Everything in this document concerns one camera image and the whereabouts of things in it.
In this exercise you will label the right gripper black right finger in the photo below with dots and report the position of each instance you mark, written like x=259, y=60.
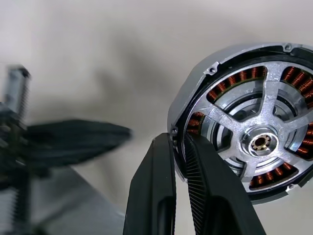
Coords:
x=215, y=208

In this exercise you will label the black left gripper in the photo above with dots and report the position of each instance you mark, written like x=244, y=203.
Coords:
x=12, y=102

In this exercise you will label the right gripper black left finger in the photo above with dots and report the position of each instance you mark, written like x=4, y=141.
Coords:
x=151, y=195

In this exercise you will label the motor stator with copper windings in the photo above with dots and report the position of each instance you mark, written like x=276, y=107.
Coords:
x=190, y=83

